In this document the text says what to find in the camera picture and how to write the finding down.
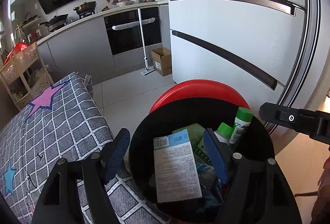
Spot green cap spray bottle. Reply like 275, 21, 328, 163
233, 107, 254, 146

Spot black built-in oven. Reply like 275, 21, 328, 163
104, 6, 162, 56

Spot white refrigerator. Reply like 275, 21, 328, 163
165, 0, 325, 134

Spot brown cooking pot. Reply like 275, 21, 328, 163
73, 1, 97, 15

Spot white and blue box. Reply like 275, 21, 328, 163
153, 129, 203, 203

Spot green cap white bottle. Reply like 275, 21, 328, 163
213, 122, 234, 144

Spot white mop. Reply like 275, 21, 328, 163
137, 8, 156, 77

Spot red basket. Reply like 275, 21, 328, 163
4, 42, 28, 65

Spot person's right hand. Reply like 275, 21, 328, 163
311, 169, 330, 224

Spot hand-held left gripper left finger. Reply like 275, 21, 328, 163
31, 128, 131, 224

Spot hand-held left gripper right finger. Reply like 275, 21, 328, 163
204, 129, 302, 224

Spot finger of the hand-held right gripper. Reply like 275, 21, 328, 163
259, 102, 330, 146

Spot condiment shelf rack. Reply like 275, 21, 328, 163
15, 16, 43, 43

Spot blue plastic wrapper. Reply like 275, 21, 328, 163
198, 183, 223, 208

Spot beige storage cart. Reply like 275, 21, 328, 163
0, 44, 54, 111

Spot black cable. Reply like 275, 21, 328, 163
294, 190, 319, 197

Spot grey base cabinets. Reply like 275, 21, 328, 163
36, 4, 171, 85

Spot cardboard box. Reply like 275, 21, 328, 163
150, 47, 173, 77

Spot black trash bin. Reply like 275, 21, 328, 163
128, 104, 275, 222

